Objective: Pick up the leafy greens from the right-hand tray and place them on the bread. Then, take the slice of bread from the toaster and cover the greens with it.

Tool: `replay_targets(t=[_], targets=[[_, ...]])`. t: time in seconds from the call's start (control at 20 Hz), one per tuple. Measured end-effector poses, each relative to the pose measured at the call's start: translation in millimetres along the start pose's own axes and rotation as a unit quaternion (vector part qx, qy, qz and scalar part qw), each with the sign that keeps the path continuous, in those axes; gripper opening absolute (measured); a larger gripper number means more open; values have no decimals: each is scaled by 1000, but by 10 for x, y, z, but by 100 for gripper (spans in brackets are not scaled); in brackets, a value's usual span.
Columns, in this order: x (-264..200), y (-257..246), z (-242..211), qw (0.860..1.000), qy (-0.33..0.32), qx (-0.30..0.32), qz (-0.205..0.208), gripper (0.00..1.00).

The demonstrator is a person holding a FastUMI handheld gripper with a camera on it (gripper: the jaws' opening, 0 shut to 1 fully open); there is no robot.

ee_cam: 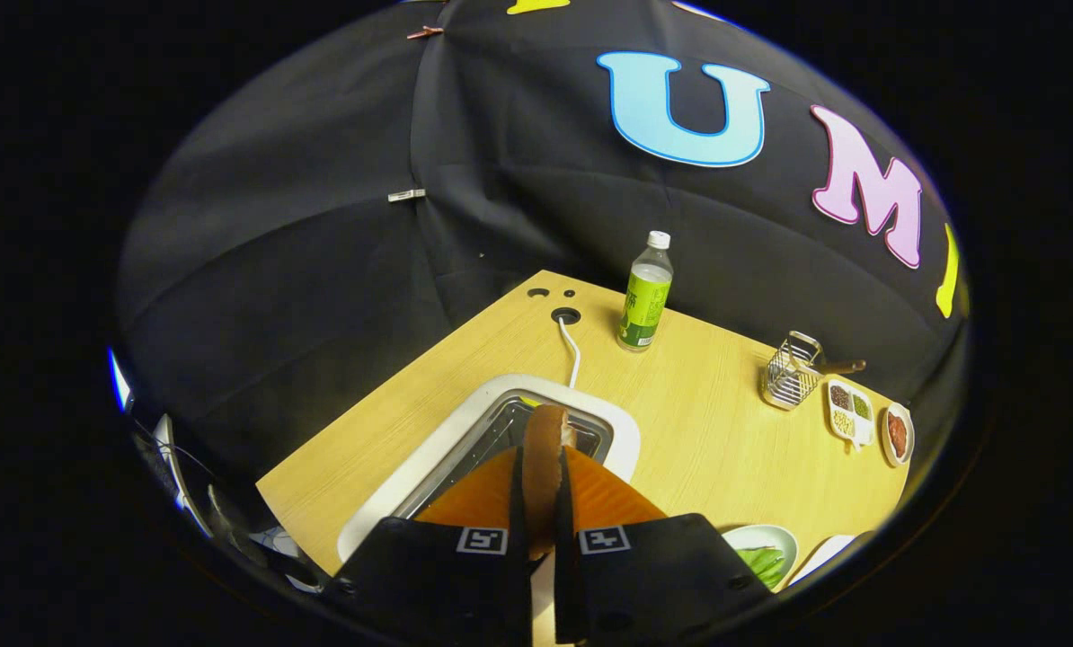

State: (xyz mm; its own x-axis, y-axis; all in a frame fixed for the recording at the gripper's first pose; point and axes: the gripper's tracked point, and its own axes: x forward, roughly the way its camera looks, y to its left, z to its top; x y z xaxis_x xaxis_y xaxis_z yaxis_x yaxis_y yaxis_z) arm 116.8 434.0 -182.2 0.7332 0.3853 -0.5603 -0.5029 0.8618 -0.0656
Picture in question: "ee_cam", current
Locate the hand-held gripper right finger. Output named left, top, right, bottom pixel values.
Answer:
left=554, top=447, right=771, bottom=644

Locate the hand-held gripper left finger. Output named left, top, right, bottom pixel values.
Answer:
left=325, top=447, right=534, bottom=646

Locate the plain bread slice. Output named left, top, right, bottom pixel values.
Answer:
left=523, top=404, right=578, bottom=563

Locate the green lettuce leaf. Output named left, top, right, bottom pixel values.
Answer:
left=736, top=545, right=787, bottom=589

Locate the white toaster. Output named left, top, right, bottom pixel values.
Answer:
left=336, top=373, right=642, bottom=563

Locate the pale green round plate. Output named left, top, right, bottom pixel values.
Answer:
left=721, top=524, right=800, bottom=592

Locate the green label plastic bottle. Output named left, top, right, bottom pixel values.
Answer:
left=616, top=230, right=675, bottom=352

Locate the white rectangular plate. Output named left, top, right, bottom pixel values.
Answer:
left=786, top=532, right=861, bottom=587

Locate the white divided bean dish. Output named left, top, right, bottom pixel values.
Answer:
left=826, top=377, right=877, bottom=450

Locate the black backdrop cloth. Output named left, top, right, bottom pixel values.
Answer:
left=110, top=0, right=973, bottom=540

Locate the white round plate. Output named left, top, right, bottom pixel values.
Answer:
left=880, top=402, right=916, bottom=468

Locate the white toaster cable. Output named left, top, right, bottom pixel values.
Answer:
left=556, top=315, right=584, bottom=389

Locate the metal wire utensil holder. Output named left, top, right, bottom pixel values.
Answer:
left=759, top=330, right=825, bottom=412

